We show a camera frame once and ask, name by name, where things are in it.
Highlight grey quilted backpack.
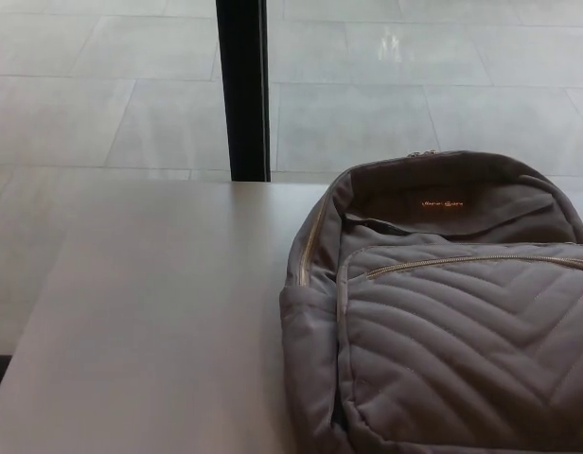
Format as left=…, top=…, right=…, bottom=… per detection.
left=277, top=149, right=583, bottom=454

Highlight black window frame post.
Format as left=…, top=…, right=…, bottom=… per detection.
left=214, top=0, right=273, bottom=183

